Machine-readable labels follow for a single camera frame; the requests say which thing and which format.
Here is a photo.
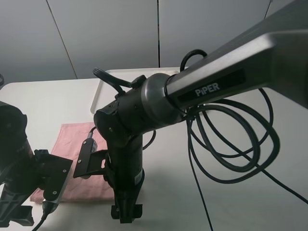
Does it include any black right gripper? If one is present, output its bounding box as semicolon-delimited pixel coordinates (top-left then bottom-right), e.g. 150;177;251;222
103;168;144;223

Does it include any white rectangular plastic tray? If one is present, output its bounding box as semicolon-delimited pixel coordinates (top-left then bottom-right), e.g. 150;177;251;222
90;67;190;116

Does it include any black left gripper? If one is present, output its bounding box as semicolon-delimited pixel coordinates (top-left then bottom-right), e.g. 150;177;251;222
0;184;34;227

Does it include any pink terry towel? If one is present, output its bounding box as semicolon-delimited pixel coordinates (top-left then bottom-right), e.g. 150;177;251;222
29;122;116;205

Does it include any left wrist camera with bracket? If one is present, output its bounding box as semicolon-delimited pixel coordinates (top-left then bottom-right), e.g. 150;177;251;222
34;150;73;211

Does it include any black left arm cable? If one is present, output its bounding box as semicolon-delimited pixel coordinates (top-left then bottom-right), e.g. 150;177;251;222
0;74;53;231

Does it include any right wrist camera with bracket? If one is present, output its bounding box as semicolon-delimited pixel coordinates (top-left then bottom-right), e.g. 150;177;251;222
73;127;107;180

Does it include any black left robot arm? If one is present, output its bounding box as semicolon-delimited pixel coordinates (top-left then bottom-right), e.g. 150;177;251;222
0;102;37;228

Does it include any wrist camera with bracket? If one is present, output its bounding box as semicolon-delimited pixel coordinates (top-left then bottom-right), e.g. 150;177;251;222
73;127;107;180
34;150;73;211

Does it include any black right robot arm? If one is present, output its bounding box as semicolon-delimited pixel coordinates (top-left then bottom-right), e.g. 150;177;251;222
93;0;308;223

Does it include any cream white terry towel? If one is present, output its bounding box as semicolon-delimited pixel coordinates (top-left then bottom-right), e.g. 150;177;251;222
153;70;179;76

